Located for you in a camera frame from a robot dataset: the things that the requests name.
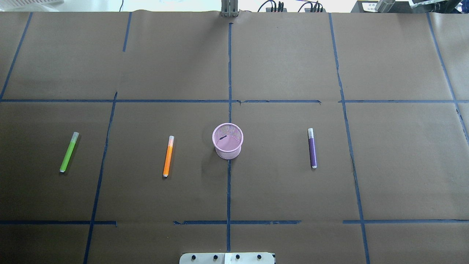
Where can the orange highlighter pen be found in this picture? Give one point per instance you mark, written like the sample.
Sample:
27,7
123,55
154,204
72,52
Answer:
168,156

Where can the purple highlighter pen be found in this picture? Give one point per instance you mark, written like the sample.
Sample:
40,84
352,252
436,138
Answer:
312,154

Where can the green highlighter pen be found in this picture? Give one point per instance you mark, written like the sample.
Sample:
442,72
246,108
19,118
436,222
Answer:
69,152

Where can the pink mesh pen holder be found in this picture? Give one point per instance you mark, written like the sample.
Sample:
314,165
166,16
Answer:
227,139

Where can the near orange power strip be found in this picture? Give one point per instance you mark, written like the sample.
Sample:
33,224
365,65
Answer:
311,7

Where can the black box on table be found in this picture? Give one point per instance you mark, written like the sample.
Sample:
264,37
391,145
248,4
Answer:
403,7

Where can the steel cup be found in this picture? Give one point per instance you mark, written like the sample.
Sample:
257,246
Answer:
384,6

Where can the aluminium frame post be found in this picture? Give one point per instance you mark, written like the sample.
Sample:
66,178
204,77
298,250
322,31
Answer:
229,8

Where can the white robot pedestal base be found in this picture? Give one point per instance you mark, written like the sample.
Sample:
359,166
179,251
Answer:
228,258

